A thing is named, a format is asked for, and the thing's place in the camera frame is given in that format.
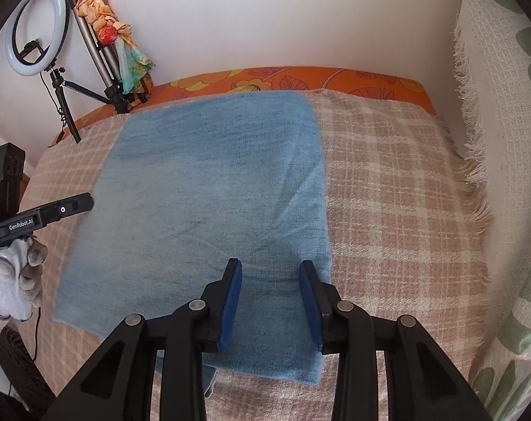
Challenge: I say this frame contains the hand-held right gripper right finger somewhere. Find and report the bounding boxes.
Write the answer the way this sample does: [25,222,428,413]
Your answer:
[298,260,489,421]

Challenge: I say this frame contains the white ring light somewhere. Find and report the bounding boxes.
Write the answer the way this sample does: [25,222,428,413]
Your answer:
[3,0,70,76]

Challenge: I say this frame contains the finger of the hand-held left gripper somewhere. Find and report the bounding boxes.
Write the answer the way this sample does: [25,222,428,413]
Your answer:
[41,192,94,225]

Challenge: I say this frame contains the white green leaf cloth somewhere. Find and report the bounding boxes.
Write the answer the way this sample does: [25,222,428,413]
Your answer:
[451,0,531,421]

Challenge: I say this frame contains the dark wicker chair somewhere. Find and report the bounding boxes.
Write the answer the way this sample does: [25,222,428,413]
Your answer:
[0,323,58,412]

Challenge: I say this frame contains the small black tripod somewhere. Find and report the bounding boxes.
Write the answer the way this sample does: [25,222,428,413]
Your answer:
[20,39,126,144]

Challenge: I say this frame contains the light blue denim pants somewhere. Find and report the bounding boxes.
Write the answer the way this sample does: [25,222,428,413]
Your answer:
[52,92,335,398]

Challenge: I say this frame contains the beige plaid blanket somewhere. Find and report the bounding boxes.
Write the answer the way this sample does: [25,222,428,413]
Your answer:
[24,89,495,421]

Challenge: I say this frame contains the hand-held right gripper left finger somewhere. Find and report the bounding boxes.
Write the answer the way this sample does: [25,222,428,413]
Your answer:
[41,258,243,421]

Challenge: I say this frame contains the orange floral bedsheet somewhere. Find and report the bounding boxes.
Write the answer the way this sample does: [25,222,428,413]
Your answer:
[48,67,438,147]

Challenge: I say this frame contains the colourful floral scarf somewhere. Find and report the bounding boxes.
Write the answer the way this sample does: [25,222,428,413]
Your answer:
[74,0,156,96]

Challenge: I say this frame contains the person's left hand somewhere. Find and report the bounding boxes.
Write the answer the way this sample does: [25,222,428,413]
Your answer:
[0,239,49,322]

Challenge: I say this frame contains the folded silver tripod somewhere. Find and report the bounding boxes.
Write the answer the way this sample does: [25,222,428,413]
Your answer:
[68,0,151,113]

